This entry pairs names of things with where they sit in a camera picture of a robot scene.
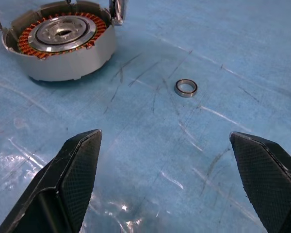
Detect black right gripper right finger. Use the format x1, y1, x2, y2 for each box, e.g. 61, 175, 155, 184
229, 131, 291, 233

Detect silver motor housing copper windings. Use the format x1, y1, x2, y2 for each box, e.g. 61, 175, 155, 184
1, 0, 117, 82

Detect small silver bearing ring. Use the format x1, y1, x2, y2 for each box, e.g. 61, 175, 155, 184
174, 79, 198, 97

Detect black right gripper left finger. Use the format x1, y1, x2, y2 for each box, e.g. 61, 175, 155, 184
0, 129, 103, 233

